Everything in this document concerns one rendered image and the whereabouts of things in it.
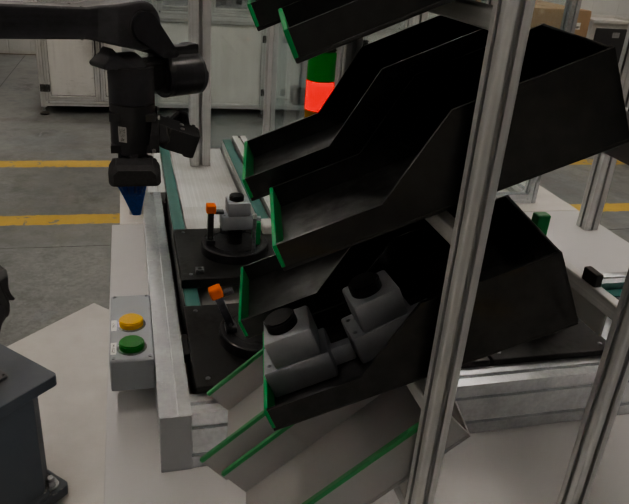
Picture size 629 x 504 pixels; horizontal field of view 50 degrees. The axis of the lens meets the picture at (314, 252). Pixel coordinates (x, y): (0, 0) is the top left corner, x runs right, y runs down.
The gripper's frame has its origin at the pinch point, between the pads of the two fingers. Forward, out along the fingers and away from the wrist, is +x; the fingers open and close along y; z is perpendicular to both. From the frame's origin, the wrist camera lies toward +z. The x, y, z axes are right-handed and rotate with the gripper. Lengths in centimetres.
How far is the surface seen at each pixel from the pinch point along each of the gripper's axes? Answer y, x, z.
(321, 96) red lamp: 21.7, -8.3, 31.1
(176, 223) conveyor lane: 59, 31, 9
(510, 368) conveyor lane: -8, 29, 59
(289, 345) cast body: -39.2, 0.3, 12.9
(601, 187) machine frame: 65, 26, 128
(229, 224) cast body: 36.8, 21.5, 18.1
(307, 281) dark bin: -22.0, 3.3, 18.9
